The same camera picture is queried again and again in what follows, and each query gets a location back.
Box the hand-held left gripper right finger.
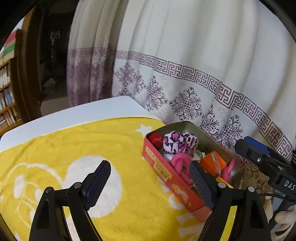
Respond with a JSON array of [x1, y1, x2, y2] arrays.
[[190, 161, 271, 241]]

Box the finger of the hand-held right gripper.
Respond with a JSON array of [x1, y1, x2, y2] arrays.
[[244, 136, 289, 164], [235, 139, 269, 165]]

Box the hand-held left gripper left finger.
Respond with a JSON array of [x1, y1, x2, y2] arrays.
[[29, 160, 111, 241]]

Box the red tin box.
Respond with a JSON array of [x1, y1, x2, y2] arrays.
[[142, 121, 244, 222]]

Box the orange embossed soft cube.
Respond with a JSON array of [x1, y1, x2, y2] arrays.
[[199, 151, 227, 176]]

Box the pink rubber stick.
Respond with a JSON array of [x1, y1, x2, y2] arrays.
[[221, 159, 237, 183]]

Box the pink knotted rubber toy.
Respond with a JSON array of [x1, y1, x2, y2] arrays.
[[171, 153, 193, 180]]

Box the red ball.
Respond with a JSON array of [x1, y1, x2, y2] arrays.
[[148, 133, 165, 149]]

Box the person's right hand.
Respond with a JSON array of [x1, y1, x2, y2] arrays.
[[264, 197, 296, 237]]

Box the yellow white towel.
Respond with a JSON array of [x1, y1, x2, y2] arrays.
[[0, 116, 238, 241]]

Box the white purple patterned curtain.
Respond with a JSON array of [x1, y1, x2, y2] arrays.
[[111, 0, 296, 186], [67, 0, 126, 107]]

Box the rows of books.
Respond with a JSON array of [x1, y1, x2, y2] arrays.
[[0, 65, 19, 129]]

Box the brown wooden bookshelf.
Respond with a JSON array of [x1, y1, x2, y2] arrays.
[[0, 56, 26, 132]]

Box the green white flat box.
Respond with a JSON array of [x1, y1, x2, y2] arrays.
[[2, 44, 19, 58]]

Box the black cable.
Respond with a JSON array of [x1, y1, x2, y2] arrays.
[[258, 193, 289, 200]]

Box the brown wooden door frame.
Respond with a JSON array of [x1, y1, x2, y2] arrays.
[[17, 9, 77, 121]]

